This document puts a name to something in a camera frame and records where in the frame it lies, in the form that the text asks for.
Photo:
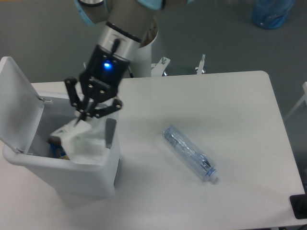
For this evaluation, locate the white trash can lid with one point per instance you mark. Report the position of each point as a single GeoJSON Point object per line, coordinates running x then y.
{"type": "Point", "coordinates": [21, 107]}

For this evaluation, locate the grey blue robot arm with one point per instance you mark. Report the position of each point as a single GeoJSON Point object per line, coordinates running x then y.
{"type": "Point", "coordinates": [127, 22]}

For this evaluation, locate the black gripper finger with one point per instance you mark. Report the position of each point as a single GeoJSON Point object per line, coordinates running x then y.
{"type": "Point", "coordinates": [80, 106]}
{"type": "Point", "coordinates": [97, 112]}

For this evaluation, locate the white plastic wrapper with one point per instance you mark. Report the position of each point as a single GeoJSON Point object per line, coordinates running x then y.
{"type": "Point", "coordinates": [84, 142]}

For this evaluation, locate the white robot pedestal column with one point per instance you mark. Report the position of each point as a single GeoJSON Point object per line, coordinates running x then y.
{"type": "Point", "coordinates": [141, 64]}

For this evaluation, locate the black device at table edge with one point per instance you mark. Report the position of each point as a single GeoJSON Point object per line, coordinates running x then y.
{"type": "Point", "coordinates": [299, 206]}

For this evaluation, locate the clear crushed plastic bottle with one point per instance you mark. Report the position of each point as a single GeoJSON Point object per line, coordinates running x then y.
{"type": "Point", "coordinates": [191, 155]}

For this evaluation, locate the white furniture leg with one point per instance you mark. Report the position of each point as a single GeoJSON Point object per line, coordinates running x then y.
{"type": "Point", "coordinates": [302, 100]}

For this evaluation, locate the white pedestal base frame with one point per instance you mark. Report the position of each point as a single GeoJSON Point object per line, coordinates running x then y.
{"type": "Point", "coordinates": [164, 67]}

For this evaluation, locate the blue plastic bag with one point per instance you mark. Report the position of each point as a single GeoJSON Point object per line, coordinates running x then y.
{"type": "Point", "coordinates": [271, 14]}

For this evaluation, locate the blue orange snack packet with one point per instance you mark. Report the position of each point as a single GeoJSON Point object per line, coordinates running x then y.
{"type": "Point", "coordinates": [58, 150]}

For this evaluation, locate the white plastic trash can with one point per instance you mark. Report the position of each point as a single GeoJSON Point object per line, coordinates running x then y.
{"type": "Point", "coordinates": [64, 175]}

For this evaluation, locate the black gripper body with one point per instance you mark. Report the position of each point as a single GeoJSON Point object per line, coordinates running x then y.
{"type": "Point", "coordinates": [103, 75]}

